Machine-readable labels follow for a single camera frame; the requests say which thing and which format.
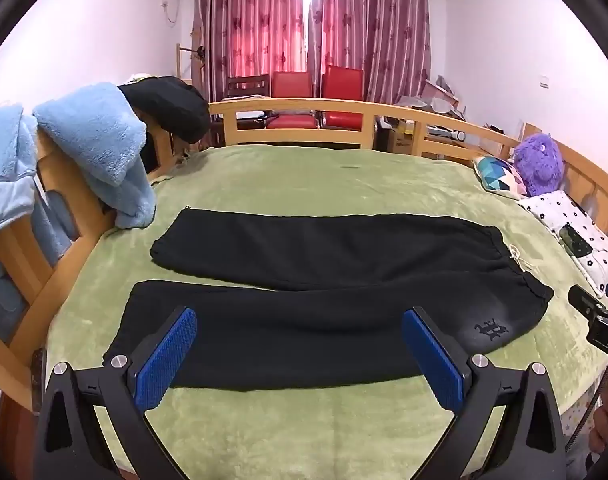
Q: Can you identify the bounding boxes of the white floral pillow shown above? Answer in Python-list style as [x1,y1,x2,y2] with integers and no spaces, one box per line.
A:
[518,190,608,287]

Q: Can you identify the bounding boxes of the red floral curtain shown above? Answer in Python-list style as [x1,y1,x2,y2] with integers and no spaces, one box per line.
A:
[193,0,311,104]
[308,0,433,106]

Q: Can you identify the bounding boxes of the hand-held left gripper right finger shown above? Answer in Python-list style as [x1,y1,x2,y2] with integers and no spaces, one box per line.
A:
[402,308,567,480]

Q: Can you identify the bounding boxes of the green fleece blanket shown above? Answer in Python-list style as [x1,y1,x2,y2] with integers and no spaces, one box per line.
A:
[44,145,608,480]

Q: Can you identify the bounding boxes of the black pants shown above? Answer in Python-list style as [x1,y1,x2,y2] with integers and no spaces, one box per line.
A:
[102,208,555,392]

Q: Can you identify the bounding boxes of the geometric patterned pillow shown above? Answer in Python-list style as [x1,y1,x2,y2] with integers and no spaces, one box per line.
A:
[472,155,529,197]

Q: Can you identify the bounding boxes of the wooden bed frame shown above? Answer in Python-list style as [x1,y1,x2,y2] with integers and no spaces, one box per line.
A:
[0,97,608,413]

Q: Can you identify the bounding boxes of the purple plush toy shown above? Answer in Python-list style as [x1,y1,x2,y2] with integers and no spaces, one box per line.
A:
[513,133,565,197]

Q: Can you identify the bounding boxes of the black cable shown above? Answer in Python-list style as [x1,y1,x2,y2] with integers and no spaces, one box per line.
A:
[565,327,608,455]

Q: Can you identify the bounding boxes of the wooden coat rack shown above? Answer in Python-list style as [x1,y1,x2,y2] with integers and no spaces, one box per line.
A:
[176,30,207,87]

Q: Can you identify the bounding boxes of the red chair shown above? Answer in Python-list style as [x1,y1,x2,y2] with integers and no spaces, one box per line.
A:
[265,71,319,131]
[321,64,366,132]

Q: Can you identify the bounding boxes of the cardboard box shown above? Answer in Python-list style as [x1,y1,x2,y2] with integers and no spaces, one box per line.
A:
[383,119,416,155]

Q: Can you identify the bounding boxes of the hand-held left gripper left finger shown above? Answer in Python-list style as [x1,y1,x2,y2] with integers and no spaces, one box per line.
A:
[36,306,199,480]

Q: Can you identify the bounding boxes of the grey sheets pile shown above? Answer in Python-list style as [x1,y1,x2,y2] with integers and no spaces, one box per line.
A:
[396,75,462,113]

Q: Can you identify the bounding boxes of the light blue fleece garment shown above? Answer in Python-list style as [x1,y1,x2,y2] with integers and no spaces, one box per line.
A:
[0,82,158,342]

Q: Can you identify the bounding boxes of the person's right hand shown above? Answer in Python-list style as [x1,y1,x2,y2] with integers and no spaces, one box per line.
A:
[589,391,608,454]

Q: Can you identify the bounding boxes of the black garment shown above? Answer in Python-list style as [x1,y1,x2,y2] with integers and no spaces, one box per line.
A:
[118,76,211,145]

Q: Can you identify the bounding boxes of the dark wooden chair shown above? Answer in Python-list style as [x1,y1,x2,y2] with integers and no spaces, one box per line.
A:
[225,74,271,101]

